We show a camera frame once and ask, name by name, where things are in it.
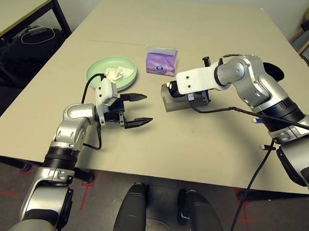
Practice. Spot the black cup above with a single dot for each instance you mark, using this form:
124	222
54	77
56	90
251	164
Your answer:
274	71

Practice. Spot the white tissue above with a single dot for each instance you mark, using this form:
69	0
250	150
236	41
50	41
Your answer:
119	73

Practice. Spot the purple tissue pack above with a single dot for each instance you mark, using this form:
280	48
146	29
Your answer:
161	63

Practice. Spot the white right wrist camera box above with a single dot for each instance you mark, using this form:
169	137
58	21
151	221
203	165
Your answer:
196	79

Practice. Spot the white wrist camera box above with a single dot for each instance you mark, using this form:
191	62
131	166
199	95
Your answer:
107	89
196	79

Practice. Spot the grey right robot leg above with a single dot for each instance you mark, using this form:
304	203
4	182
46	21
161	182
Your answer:
201	216

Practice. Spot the black sunglasses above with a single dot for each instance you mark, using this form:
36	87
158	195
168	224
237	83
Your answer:
173	92

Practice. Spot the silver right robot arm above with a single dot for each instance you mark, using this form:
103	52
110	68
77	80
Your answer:
252	78

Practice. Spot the beige side table black frame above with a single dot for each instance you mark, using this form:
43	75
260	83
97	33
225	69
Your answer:
18	7

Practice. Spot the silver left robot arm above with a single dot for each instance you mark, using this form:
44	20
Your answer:
73	122

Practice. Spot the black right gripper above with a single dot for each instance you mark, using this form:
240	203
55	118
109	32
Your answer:
206	62

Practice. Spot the grey glasses case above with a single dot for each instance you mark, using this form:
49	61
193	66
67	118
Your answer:
175	104

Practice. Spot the black table base foot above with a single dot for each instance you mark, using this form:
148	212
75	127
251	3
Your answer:
268	196
13	162

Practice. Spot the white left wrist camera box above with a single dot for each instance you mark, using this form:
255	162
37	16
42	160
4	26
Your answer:
107	89

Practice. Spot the light green plate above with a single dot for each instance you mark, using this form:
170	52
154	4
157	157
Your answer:
99	70

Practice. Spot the white marker blue cap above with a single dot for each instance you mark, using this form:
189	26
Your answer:
257	121

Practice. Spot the wooden stool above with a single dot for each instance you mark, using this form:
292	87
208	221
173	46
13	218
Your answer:
308	44

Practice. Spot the white power adapter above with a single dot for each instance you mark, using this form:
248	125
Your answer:
36	30

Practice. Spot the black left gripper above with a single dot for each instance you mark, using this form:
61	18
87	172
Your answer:
115	111

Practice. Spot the white marker black cap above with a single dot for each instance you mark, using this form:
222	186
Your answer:
267	147

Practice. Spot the grey left robot leg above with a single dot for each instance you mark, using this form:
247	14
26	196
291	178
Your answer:
130	211

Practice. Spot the grey robot leg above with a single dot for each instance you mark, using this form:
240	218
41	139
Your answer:
201	216
130	211

